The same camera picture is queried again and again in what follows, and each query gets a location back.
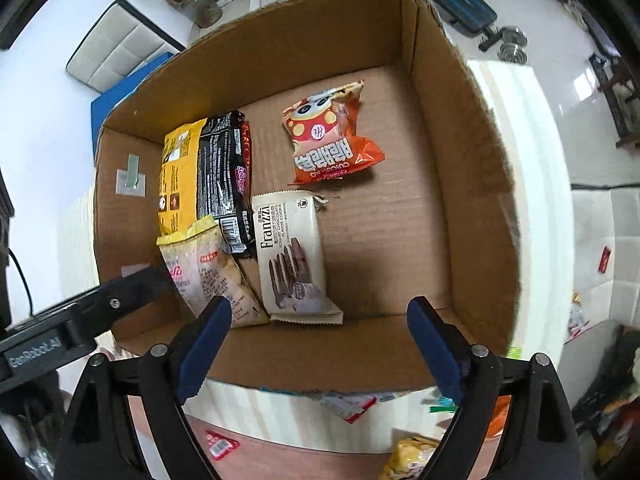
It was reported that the orange flat snack packet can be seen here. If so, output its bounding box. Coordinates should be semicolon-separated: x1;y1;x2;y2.
480;395;513;438

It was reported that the black cable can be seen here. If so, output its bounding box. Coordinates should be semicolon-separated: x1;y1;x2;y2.
7;247;33;316

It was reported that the orange cartoon snack packet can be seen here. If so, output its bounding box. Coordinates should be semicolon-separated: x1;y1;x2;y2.
281;79;387;186

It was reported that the cream biscuit packet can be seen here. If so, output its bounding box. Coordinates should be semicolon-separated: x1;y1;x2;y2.
250;190;345;326

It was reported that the red triangle snack packet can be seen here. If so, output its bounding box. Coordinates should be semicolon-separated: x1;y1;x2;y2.
202;430;241;461

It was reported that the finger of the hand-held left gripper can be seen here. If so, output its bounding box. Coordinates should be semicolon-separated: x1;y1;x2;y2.
69;264;174;347

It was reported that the blue seat cushion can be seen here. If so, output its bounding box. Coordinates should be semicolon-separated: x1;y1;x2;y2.
90;52;173;133

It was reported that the metal dumbbell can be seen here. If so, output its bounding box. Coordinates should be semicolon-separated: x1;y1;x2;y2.
480;25;528;66

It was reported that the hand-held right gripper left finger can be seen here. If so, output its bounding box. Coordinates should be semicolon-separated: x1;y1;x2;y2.
54;296;233;480

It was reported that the red white snack packet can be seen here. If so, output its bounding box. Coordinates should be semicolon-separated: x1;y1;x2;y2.
312;392;378;423

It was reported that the clear chip packet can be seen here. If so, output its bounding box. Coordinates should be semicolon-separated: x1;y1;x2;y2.
156;215;271;328

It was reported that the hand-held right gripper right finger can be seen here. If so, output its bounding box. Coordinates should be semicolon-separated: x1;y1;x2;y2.
406;296;583;480

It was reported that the brown cardboard box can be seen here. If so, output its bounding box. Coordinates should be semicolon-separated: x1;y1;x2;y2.
92;0;523;393

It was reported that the black snack packet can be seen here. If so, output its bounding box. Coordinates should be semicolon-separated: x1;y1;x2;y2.
196;110;256;258

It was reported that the white padded chair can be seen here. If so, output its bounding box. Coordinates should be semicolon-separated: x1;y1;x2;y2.
65;0;186;93
570;185;640;321

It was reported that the dark wooden chair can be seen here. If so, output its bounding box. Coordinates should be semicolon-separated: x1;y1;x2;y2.
590;52;640;148

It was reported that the yellow crinkled snack packet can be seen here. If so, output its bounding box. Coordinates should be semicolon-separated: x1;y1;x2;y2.
377;435;443;480

